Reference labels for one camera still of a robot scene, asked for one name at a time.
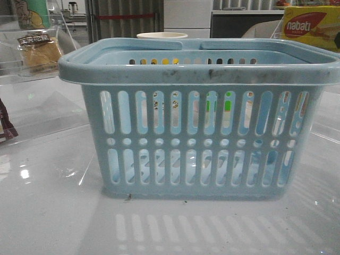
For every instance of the yellow nabati wafer box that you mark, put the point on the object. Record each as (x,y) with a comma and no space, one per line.
(313,25)

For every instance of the dark maroon snack packet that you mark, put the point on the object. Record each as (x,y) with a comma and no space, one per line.
(6,127)

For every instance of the packaged bread slice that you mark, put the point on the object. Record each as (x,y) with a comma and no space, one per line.
(39,52)

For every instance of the green yellow cartoon carton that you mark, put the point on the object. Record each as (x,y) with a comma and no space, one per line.
(32,14)

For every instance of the light blue plastic basket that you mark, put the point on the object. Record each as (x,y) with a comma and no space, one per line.
(199,118)

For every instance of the white cabinet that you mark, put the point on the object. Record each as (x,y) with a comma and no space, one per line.
(190,17)

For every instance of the clear acrylic shelf left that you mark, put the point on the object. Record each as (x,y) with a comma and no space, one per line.
(37,102)

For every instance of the white paper cup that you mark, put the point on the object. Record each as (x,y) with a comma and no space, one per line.
(162,35)

